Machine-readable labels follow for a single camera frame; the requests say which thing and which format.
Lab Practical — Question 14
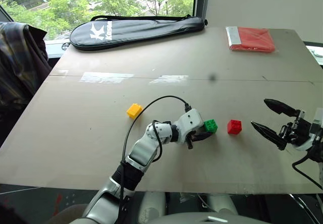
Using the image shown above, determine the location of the red packet in clear wrap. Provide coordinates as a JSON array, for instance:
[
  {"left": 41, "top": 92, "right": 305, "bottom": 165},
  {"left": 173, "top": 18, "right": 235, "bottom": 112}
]
[{"left": 225, "top": 26, "right": 277, "bottom": 54}]

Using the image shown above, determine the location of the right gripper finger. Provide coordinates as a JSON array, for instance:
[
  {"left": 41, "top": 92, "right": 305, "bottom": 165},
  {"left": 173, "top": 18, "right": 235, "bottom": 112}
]
[
  {"left": 250, "top": 121, "right": 289, "bottom": 151},
  {"left": 263, "top": 98, "right": 301, "bottom": 118}
]

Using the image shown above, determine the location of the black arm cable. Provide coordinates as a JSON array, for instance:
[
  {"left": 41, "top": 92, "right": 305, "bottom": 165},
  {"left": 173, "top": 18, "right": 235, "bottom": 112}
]
[
  {"left": 118, "top": 95, "right": 193, "bottom": 209},
  {"left": 292, "top": 143, "right": 323, "bottom": 191}
]

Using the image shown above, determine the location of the clear tape strip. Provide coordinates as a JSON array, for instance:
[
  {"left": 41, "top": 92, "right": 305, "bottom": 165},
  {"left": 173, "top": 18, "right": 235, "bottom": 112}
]
[
  {"left": 149, "top": 75, "right": 190, "bottom": 84},
  {"left": 80, "top": 72, "right": 135, "bottom": 84}
]

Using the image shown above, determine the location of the white round object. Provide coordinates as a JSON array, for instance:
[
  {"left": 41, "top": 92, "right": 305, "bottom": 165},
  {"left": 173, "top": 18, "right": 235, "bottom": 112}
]
[{"left": 309, "top": 47, "right": 323, "bottom": 58}]

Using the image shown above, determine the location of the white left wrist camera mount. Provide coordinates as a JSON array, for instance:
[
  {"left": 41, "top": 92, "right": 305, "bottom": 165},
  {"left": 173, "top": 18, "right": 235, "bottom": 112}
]
[{"left": 176, "top": 108, "right": 204, "bottom": 145}]

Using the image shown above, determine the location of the red toy brick cube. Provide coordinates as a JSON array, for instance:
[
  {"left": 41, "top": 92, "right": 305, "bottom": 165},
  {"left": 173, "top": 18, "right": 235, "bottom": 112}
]
[{"left": 227, "top": 119, "right": 242, "bottom": 135}]

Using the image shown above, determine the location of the yellow toy brick cube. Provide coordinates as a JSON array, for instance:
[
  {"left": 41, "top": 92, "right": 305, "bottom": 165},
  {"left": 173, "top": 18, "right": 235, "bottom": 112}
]
[{"left": 126, "top": 103, "right": 144, "bottom": 120}]

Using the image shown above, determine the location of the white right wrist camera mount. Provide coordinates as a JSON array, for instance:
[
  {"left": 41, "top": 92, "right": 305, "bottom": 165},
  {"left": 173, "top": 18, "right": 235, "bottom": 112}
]
[{"left": 290, "top": 107, "right": 323, "bottom": 152}]

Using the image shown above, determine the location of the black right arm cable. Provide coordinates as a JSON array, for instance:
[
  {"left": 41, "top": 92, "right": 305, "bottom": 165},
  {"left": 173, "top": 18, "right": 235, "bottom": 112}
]
[{"left": 292, "top": 143, "right": 323, "bottom": 191}]

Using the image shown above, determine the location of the green toy brick cube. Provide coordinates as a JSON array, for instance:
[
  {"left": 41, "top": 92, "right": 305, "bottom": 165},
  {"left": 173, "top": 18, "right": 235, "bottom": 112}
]
[{"left": 203, "top": 119, "right": 219, "bottom": 134}]

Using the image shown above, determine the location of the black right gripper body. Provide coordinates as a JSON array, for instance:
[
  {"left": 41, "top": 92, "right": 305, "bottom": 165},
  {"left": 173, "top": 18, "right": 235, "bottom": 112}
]
[{"left": 279, "top": 109, "right": 315, "bottom": 146}]

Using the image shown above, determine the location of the plaid shirt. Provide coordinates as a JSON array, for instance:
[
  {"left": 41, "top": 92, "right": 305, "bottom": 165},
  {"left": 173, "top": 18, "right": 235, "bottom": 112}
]
[{"left": 0, "top": 21, "right": 38, "bottom": 111}]

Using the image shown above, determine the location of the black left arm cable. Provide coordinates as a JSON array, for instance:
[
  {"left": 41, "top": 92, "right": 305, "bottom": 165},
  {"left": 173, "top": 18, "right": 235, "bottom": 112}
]
[{"left": 118, "top": 95, "right": 193, "bottom": 209}]

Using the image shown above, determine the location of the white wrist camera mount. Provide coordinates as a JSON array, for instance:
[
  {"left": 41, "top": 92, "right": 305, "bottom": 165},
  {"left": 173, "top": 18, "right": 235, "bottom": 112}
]
[
  {"left": 290, "top": 107, "right": 323, "bottom": 152},
  {"left": 176, "top": 108, "right": 204, "bottom": 145}
]

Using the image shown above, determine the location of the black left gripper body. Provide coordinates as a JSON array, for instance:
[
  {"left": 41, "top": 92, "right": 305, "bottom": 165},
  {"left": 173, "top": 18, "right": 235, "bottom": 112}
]
[{"left": 186, "top": 130, "right": 200, "bottom": 150}]

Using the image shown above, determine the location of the black racket bag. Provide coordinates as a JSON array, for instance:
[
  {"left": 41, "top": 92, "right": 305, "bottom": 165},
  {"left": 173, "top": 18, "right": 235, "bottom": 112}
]
[{"left": 69, "top": 14, "right": 208, "bottom": 51}]

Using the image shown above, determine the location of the dark jacket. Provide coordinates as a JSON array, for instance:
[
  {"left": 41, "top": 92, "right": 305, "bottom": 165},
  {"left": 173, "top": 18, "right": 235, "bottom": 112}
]
[{"left": 24, "top": 24, "right": 53, "bottom": 88}]

